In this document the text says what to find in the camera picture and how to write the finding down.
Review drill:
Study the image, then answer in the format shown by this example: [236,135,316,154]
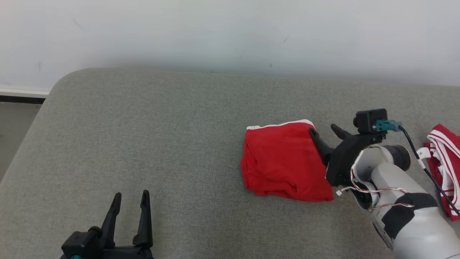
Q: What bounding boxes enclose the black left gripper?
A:
[60,189,155,259]

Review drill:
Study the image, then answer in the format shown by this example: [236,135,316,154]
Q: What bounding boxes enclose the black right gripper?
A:
[308,123,388,188]

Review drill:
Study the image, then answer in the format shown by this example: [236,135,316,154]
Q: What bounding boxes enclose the red shorts with white stripes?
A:
[240,119,335,203]

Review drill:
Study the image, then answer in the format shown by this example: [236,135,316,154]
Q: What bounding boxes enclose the red Bulls jersey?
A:
[423,124,460,222]

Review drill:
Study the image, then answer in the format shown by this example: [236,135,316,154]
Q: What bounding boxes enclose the black white baseboard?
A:
[0,87,50,105]

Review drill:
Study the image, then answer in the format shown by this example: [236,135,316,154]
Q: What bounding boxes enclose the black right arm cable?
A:
[397,125,460,217]

